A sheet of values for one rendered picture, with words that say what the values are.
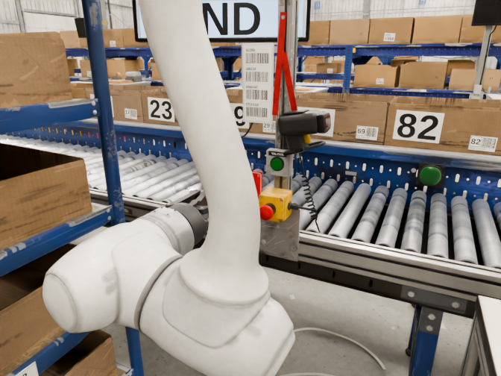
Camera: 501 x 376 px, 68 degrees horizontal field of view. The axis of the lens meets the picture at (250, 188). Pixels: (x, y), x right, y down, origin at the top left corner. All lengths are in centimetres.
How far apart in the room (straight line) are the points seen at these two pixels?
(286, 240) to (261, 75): 45
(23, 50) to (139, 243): 35
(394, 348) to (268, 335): 151
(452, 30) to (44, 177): 571
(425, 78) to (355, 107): 427
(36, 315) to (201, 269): 42
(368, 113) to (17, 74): 119
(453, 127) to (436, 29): 457
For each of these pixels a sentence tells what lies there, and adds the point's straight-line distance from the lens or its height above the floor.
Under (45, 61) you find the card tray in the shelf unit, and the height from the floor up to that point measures 120.
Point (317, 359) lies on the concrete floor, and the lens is 177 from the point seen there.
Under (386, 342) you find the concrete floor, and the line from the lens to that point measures 192.
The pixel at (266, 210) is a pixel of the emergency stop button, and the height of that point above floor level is 85.
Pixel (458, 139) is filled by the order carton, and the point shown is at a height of 94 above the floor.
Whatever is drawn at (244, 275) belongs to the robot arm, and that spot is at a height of 100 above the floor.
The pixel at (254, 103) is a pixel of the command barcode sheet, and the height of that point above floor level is 110.
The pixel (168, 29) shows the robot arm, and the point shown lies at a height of 124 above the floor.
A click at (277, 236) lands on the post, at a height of 73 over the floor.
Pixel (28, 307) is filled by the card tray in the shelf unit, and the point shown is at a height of 82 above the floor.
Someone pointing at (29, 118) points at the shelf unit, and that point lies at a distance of 64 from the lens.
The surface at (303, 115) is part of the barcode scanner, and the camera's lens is 89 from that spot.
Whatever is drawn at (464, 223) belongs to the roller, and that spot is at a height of 75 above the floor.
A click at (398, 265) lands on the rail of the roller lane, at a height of 72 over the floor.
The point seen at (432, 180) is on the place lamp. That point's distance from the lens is 148.
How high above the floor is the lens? 121
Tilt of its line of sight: 19 degrees down
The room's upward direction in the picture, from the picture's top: straight up
